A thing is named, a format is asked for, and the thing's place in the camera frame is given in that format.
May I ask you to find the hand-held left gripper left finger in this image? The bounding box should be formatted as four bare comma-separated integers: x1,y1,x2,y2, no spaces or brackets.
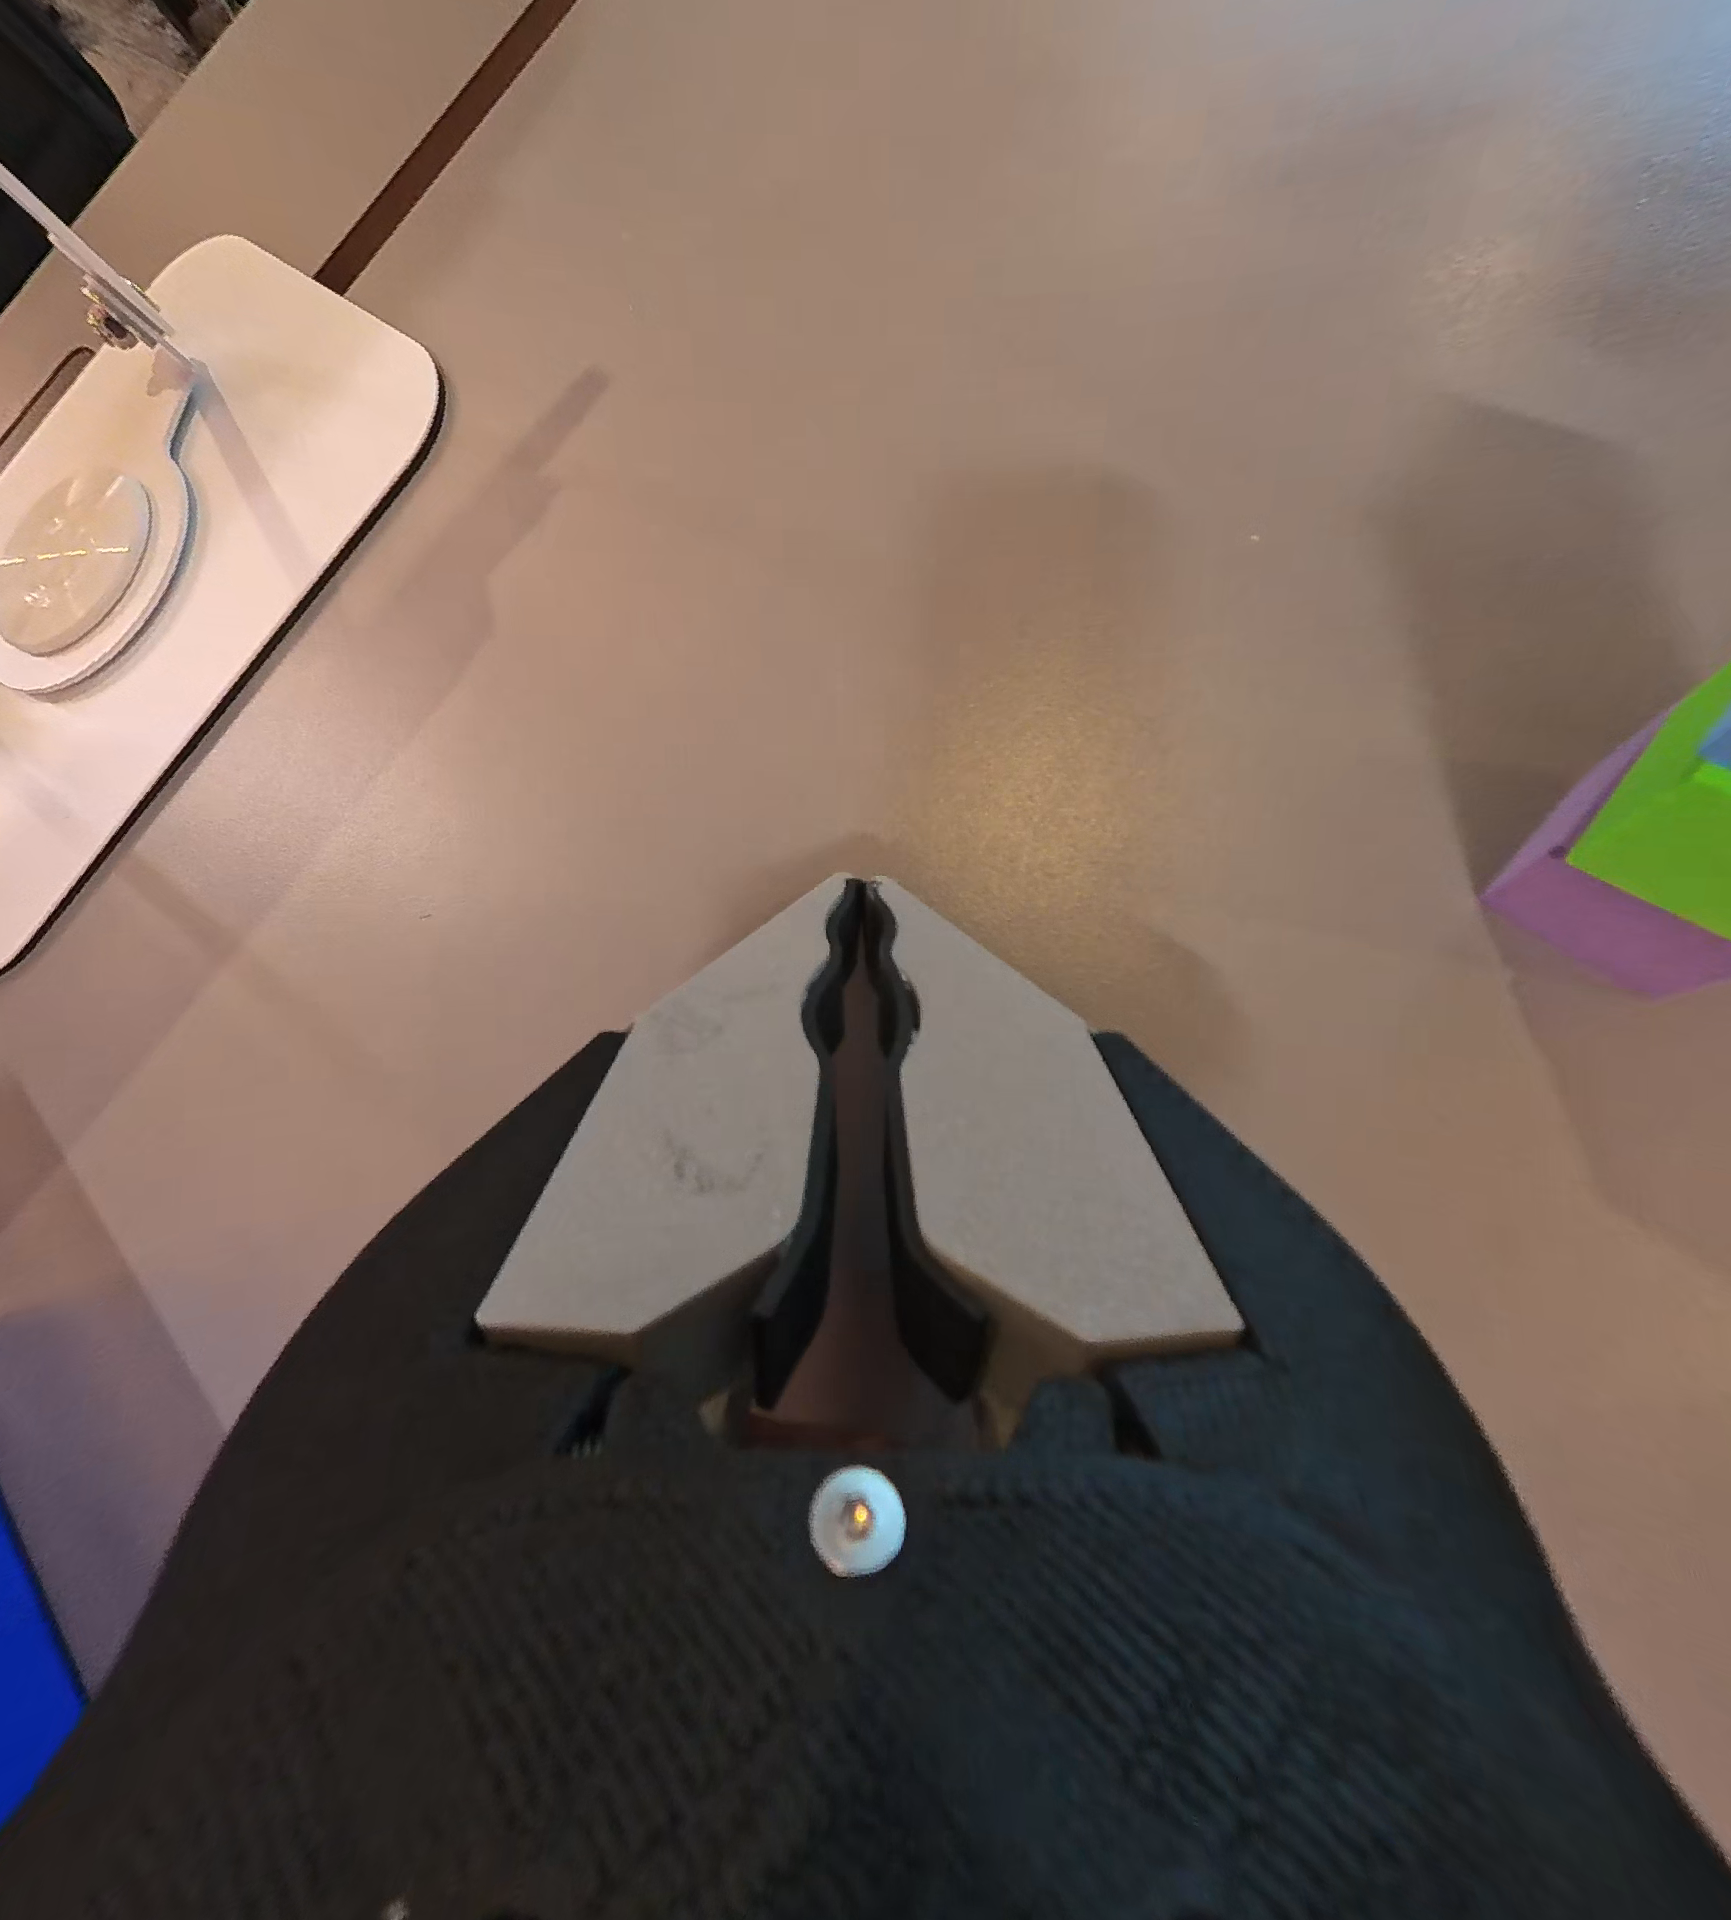
475,875,867,1420

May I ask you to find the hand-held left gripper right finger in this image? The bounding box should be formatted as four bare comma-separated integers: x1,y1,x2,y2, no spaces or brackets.
861,875,1245,1451

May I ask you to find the purple foam cube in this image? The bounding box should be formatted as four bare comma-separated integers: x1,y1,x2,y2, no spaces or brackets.
1478,704,1731,1001

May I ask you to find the green foam cube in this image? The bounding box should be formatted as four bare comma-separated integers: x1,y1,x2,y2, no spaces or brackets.
1566,592,1731,971

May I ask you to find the white document stand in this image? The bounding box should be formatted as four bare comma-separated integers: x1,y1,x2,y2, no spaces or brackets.
0,66,447,988

